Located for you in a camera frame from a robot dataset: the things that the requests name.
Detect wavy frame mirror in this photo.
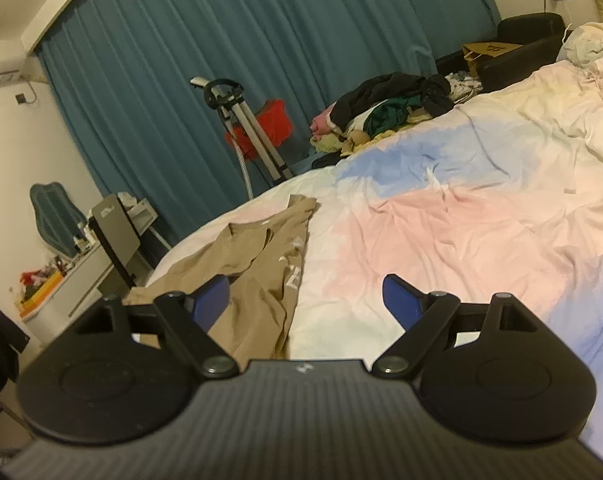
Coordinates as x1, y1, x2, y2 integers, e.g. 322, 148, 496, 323
30, 182, 88, 259

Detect orange tray of small things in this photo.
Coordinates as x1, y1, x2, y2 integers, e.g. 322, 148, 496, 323
18, 255, 69, 318

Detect white tissue box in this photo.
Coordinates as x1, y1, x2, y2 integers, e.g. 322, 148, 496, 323
115, 191, 158, 235

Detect red cloth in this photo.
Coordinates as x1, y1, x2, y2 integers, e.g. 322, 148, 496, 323
224, 100, 293, 161

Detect pile of mixed clothes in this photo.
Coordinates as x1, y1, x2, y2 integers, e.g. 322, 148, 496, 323
309, 72, 482, 157

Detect white pillow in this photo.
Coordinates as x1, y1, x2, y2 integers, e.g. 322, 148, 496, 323
556, 21, 603, 67

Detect garment steamer stand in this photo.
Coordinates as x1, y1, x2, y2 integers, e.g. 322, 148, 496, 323
190, 76, 294, 200

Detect teal curtain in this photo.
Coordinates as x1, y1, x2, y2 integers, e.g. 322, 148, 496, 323
35, 0, 502, 248

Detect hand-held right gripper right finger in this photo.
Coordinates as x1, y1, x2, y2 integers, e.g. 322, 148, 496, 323
371, 274, 538, 380

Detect brown paper bag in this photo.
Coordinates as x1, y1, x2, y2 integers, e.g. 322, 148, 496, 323
462, 41, 525, 80

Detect white charging cable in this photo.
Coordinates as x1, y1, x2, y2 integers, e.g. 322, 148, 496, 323
551, 0, 575, 41

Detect tan pants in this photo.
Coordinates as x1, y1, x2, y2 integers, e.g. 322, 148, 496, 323
122, 194, 321, 360

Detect white dresser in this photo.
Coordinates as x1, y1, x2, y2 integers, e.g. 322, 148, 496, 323
20, 240, 116, 345

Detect pastel bed sheet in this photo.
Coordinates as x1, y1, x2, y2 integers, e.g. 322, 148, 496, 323
144, 22, 603, 478

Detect black armchair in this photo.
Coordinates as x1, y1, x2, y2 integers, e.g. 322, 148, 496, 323
435, 12, 567, 93

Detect white air conditioner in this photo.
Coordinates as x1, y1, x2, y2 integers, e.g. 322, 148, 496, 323
0, 39, 28, 92

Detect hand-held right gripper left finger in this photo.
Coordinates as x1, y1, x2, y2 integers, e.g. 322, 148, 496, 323
76, 276, 240, 379

